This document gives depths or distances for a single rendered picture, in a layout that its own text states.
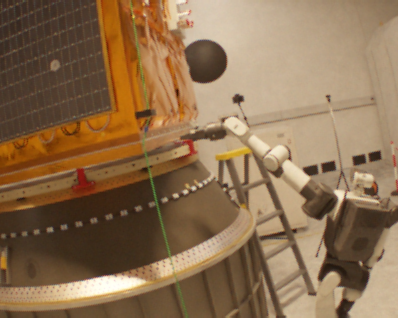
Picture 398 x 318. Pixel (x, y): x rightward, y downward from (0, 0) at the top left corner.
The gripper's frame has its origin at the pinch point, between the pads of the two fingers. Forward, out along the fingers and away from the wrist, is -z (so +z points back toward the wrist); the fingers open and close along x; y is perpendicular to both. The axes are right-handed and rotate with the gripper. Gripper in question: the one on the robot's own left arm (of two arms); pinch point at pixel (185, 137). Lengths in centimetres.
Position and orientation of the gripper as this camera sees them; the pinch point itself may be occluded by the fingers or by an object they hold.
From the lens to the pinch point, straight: 212.0
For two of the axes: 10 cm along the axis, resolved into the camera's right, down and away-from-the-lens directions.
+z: 9.8, -1.9, -1.1
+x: 0.9, -1.1, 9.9
